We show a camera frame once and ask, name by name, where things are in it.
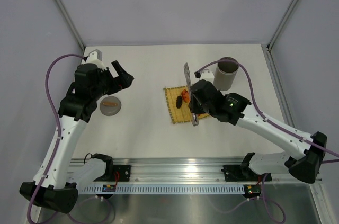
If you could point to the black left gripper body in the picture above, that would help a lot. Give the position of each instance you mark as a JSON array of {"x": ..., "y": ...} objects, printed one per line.
[{"x": 107, "y": 84}]

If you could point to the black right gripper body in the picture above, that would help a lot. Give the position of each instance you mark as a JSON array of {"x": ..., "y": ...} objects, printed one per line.
[{"x": 198, "y": 108}]

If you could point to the orange fried fish toy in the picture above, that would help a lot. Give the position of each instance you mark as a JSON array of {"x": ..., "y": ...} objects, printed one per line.
[{"x": 185, "y": 96}]

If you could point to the stainless steel tongs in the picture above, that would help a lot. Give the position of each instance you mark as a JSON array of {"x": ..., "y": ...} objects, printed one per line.
[{"x": 194, "y": 117}]

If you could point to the black sea cucumber toy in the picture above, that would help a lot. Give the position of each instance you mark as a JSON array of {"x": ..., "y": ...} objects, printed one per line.
[{"x": 179, "y": 102}]

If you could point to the grey metal lunch canister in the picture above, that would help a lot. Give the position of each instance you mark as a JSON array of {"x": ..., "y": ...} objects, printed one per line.
[{"x": 225, "y": 73}]

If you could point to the bamboo woven tray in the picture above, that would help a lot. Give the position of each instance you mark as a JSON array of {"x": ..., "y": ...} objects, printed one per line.
[{"x": 182, "y": 115}]

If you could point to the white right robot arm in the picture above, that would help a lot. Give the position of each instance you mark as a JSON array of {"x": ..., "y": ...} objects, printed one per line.
[{"x": 302, "y": 153}]

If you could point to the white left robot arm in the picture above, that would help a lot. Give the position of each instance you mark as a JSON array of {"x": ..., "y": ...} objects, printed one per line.
[{"x": 52, "y": 188}]

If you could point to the grey canister lid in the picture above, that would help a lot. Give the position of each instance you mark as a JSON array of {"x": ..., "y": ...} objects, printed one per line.
[{"x": 110, "y": 106}]

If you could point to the right small circuit board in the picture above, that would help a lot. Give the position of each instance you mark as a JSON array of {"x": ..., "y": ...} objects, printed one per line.
[{"x": 252, "y": 189}]

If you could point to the small circuit board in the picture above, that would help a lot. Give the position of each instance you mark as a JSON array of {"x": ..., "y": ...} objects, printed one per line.
[
  {"x": 252, "y": 189},
  {"x": 108, "y": 188}
]

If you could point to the left small circuit board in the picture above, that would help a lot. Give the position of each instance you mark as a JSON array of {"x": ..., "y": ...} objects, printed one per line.
[{"x": 108, "y": 188}]

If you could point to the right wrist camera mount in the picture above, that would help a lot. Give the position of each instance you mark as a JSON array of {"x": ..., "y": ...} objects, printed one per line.
[{"x": 205, "y": 74}]

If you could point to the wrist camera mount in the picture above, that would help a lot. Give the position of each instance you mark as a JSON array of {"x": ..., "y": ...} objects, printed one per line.
[
  {"x": 205, "y": 74},
  {"x": 94, "y": 57}
]

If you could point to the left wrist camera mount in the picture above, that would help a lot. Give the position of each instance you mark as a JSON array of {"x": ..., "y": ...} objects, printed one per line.
[{"x": 94, "y": 57}]

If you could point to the aluminium front rail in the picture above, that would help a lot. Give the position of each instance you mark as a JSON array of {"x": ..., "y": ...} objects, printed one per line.
[{"x": 149, "y": 171}]

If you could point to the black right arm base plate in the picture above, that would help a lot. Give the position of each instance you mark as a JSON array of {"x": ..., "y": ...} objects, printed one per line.
[{"x": 234, "y": 173}]

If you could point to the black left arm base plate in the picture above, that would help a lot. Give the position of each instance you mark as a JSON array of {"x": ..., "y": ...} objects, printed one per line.
[{"x": 120, "y": 173}]

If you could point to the white slotted cable duct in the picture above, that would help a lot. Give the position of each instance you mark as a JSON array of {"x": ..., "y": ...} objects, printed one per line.
[{"x": 167, "y": 189}]

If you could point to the left aluminium frame post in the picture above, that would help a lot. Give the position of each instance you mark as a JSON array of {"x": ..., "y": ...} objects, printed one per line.
[{"x": 70, "y": 24}]

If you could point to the aluminium frame post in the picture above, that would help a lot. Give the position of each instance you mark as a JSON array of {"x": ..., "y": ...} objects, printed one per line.
[
  {"x": 283, "y": 22},
  {"x": 70, "y": 24}
]

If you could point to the right aluminium frame post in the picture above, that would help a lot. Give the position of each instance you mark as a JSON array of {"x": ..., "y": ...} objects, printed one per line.
[{"x": 283, "y": 22}]

